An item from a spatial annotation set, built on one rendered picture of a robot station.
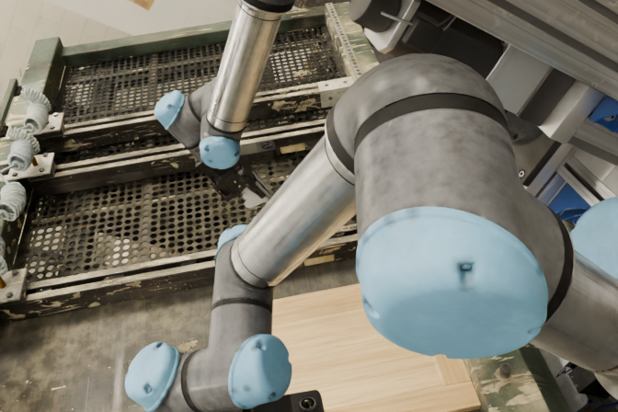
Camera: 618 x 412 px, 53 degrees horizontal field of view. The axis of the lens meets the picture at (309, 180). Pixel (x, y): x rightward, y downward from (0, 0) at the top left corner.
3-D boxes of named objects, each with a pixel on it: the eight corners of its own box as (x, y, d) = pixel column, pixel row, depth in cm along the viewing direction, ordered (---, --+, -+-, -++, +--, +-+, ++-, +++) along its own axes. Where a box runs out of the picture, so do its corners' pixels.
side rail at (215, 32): (326, 37, 270) (325, 13, 262) (70, 78, 263) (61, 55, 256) (324, 28, 276) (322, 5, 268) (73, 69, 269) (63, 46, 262)
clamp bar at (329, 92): (357, 105, 218) (354, 44, 203) (14, 164, 211) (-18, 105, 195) (351, 90, 226) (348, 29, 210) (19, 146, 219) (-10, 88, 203)
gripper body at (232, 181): (225, 186, 149) (192, 153, 142) (254, 165, 147) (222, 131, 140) (229, 204, 143) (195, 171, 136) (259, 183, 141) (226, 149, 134)
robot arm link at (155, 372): (162, 393, 69) (109, 404, 73) (223, 431, 76) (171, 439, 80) (179, 330, 75) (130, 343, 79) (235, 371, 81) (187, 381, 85)
